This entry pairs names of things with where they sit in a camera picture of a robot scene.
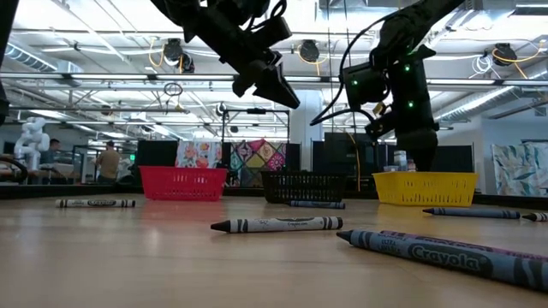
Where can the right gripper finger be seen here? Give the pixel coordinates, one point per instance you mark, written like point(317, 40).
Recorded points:
point(424, 160)

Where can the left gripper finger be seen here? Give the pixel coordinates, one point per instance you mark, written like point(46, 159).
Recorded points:
point(276, 87)
point(245, 84)

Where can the blue crayon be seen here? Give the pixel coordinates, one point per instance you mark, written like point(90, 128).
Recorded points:
point(449, 258)
point(317, 204)
point(471, 213)

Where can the crayon tip edge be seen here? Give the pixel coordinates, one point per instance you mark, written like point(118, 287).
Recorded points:
point(537, 217)

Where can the black crayon white label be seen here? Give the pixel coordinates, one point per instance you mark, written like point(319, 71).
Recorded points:
point(278, 225)

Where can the purple crayon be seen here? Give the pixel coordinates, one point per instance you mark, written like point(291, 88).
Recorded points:
point(531, 255)

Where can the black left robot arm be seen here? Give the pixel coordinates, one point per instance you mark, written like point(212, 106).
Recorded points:
point(8, 43)

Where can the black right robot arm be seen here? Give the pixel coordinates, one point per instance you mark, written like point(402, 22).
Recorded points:
point(411, 25)

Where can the stacked plastic containers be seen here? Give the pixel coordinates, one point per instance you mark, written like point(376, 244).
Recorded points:
point(401, 160)

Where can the yellow plastic basket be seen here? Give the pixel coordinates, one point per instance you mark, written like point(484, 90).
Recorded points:
point(424, 190)

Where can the black partition panel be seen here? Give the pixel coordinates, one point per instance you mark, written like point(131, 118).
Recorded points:
point(156, 154)
point(454, 159)
point(338, 156)

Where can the white pillar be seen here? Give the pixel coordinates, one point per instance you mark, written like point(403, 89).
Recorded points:
point(308, 137)

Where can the colourful patchwork quilt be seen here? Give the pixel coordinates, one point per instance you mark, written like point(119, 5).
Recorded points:
point(257, 156)

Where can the floral print cloth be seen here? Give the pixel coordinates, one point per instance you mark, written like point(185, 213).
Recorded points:
point(197, 154)

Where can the leaf print cloth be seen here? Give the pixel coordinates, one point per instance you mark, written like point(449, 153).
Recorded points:
point(520, 169)

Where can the black plastic basket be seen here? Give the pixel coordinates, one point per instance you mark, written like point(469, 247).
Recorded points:
point(299, 188)

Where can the long ceiling light strip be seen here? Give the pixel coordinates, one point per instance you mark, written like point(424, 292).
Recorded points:
point(128, 78)

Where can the red plastic basket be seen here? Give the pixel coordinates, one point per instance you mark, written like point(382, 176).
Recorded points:
point(184, 184)

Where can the green exit sign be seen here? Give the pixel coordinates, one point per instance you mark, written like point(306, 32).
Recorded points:
point(132, 157)

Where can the person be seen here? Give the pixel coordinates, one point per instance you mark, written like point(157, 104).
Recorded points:
point(53, 146)
point(108, 164)

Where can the white robot figure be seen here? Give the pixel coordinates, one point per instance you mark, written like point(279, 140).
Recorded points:
point(32, 141)

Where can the black metal stand frame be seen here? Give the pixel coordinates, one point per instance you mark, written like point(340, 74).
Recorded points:
point(256, 111)

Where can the silver ventilation duct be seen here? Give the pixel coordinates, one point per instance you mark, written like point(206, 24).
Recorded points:
point(492, 100)
point(34, 55)

